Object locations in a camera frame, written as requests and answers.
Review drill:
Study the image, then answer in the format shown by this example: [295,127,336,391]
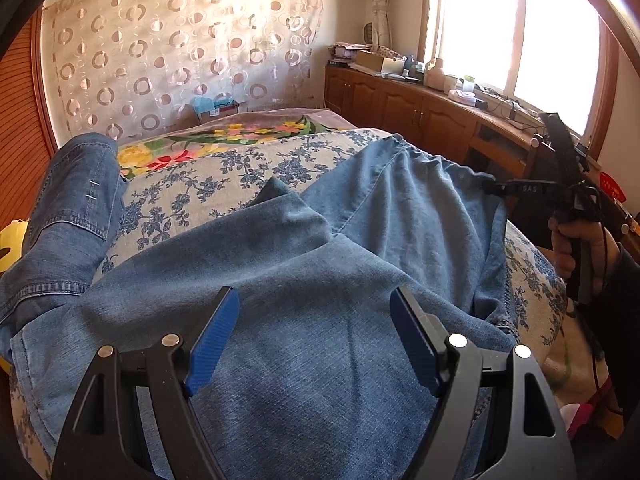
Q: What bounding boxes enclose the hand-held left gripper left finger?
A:
[51,286,241,480]

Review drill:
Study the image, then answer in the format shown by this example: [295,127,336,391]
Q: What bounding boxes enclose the yellow plush toy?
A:
[0,219,27,267]

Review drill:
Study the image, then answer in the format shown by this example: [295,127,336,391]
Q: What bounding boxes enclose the white window drape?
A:
[366,0,394,52]

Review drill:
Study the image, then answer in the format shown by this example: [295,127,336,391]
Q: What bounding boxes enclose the wooden slatted wardrobe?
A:
[0,7,58,233]

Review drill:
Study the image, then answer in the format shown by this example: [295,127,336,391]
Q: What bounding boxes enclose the white cardboard box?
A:
[355,49,407,77]

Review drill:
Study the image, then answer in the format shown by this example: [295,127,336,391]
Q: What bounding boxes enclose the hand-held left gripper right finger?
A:
[389,286,573,480]

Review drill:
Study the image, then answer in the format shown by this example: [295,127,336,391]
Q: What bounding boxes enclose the white plastic bottle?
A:
[425,57,449,89]

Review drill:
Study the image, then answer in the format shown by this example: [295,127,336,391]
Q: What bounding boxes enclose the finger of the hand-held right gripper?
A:
[482,178,552,199]

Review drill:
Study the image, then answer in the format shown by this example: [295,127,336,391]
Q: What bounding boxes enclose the power strip with cables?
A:
[477,87,542,127]

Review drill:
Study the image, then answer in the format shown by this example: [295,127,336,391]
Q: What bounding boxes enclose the dark blue denim pants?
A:
[0,132,128,333]

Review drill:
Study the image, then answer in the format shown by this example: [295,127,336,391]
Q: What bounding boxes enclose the colourful flower blanket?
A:
[116,107,362,184]

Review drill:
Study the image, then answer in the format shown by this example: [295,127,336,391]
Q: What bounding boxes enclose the stack of papers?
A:
[327,42,373,67]

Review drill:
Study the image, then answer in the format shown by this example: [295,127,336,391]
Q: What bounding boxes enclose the person's right hand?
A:
[548,215,609,282]

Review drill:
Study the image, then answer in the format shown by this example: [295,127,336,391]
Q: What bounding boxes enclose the sheer circle-patterned curtain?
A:
[42,0,326,143]

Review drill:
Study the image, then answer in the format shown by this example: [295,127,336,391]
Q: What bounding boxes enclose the wooden chair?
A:
[529,132,547,182]

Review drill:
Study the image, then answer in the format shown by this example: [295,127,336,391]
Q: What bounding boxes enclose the large window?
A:
[417,0,621,147]

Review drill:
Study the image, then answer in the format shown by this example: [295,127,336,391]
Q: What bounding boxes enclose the light blue denim pants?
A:
[7,132,521,480]

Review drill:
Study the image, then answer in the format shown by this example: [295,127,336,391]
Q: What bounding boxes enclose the cardboard box with blue tissue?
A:
[192,94,242,124]

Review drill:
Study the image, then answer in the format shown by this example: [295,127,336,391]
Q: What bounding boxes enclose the wooden cabinet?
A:
[324,62,640,252]

